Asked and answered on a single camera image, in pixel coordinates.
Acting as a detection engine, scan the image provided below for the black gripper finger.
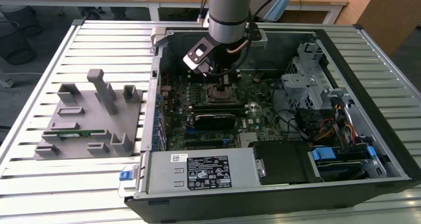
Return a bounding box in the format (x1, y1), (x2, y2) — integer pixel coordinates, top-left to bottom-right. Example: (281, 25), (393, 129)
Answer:
(218, 75), (234, 91)

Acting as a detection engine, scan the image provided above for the metal socket cover frame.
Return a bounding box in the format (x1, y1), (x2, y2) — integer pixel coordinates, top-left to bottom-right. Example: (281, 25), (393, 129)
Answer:
(205, 84), (238, 104)

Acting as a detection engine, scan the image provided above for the CPU socket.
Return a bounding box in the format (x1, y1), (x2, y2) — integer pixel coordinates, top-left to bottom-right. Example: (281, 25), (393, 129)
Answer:
(204, 84), (240, 105)

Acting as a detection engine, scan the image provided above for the green motherboard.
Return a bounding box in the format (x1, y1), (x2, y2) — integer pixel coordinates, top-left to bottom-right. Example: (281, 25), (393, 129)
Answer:
(157, 71), (286, 152)

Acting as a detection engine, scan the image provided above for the dark RAM stick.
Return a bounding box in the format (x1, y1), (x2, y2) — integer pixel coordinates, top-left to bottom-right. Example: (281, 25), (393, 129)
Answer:
(193, 108), (246, 116)

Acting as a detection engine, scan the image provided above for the black graphics card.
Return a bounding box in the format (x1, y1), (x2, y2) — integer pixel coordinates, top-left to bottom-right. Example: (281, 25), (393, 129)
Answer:
(193, 113), (237, 131)

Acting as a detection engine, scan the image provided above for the silver drive cage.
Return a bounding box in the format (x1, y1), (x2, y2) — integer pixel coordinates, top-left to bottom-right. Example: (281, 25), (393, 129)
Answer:
(281, 42), (333, 111)

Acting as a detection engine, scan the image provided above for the silver finned heatsink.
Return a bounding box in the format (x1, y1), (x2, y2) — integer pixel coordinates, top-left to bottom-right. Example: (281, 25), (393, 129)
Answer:
(238, 132), (260, 148)

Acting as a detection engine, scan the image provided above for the wooden desk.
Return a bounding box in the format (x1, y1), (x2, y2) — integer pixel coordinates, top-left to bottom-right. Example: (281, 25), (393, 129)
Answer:
(0, 0), (350, 25)

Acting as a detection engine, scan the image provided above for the black plastic shroud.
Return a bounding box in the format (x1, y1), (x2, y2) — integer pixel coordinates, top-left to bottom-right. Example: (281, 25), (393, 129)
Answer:
(248, 140), (321, 185)

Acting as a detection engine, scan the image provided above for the black rating label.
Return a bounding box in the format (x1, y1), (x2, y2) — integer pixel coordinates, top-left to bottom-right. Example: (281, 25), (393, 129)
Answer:
(186, 155), (233, 191)

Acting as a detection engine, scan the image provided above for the blue disk carrier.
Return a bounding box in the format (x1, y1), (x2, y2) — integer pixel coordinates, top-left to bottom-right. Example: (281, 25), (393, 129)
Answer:
(310, 147), (336, 162)

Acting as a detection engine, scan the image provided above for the grey parts rack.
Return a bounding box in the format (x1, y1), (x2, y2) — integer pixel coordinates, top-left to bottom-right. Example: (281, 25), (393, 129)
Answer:
(32, 68), (144, 161)

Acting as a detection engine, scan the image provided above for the grey power supply unit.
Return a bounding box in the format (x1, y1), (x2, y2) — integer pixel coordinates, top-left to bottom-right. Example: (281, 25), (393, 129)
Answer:
(144, 149), (269, 194)

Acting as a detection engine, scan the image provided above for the green RAM stick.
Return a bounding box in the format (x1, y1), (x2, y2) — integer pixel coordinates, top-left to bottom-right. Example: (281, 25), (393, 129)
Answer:
(44, 129), (105, 138)

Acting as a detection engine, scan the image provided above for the blue grey case latch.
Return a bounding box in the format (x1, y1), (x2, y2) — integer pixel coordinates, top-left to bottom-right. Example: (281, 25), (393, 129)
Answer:
(117, 164), (138, 192)

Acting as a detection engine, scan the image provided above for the black open PC case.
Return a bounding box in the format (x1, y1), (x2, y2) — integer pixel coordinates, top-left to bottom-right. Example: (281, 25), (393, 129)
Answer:
(124, 24), (421, 224)

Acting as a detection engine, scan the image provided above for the wooden cabinet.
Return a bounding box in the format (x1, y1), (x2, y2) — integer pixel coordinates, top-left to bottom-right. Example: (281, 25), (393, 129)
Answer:
(334, 0), (421, 56)

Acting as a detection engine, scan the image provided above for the black mesh waste bin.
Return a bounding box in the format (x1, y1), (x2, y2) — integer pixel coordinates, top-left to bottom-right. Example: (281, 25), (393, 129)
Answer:
(0, 5), (42, 65)

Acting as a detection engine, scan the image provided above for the grey metal stand foot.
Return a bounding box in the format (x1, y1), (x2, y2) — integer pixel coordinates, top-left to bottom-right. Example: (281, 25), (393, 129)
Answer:
(0, 68), (14, 88)

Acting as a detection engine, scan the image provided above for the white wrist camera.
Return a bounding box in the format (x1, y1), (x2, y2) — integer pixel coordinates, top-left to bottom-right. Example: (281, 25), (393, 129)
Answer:
(182, 36), (220, 75)

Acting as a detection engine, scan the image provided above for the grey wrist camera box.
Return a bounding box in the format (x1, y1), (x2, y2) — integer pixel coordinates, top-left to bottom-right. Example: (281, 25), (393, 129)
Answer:
(252, 29), (268, 49)

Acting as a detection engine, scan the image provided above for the coloured power wire bundle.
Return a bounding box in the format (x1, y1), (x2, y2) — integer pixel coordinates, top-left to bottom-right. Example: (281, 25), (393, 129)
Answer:
(309, 103), (358, 148)

